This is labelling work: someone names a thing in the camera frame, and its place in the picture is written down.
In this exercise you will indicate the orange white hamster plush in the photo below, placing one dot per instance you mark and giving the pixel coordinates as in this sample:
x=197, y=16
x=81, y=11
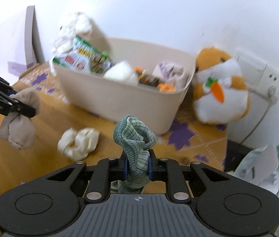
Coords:
x=220, y=94

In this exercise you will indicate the colourful snack bag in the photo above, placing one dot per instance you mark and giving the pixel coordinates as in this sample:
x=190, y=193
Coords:
x=84, y=57

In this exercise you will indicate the pink white cloth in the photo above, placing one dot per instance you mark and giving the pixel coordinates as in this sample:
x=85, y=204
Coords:
x=171, y=73

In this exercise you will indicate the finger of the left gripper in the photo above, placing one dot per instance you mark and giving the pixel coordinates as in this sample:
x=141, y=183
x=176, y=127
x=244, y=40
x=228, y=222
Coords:
x=21, y=108
x=6, y=90

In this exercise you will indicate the crumpled paper plastic bag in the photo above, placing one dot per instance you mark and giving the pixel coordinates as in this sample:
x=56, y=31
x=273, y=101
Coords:
x=261, y=167

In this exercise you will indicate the purple flower table runner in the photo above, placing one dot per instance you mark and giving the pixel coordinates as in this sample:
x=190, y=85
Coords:
x=186, y=140

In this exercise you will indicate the white rabbit plush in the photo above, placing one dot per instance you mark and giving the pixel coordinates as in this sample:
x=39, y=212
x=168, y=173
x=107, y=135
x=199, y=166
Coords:
x=84, y=27

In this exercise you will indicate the white wall socket panel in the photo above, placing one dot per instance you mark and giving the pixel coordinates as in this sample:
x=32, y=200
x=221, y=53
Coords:
x=261, y=77

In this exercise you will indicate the orange plastic bottle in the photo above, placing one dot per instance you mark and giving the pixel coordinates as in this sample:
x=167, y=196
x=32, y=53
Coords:
x=153, y=81

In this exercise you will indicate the cream sock bundle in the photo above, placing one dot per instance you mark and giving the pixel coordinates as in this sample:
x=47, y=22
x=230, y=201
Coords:
x=76, y=145

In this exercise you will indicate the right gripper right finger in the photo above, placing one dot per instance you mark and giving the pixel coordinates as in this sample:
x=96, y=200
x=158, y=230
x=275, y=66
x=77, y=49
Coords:
x=169, y=171

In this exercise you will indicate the green knit sock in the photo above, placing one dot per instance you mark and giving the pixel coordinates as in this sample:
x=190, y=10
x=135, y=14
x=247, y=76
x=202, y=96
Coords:
x=136, y=139

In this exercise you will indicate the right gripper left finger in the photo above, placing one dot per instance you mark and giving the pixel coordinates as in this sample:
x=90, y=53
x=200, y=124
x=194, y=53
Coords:
x=103, y=174

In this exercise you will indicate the taupe fleece sock bundle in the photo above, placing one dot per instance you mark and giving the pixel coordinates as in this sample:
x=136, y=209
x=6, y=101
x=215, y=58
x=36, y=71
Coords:
x=18, y=129

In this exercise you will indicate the beige plastic storage bin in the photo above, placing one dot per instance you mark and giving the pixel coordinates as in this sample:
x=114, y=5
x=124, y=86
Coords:
x=114, y=100

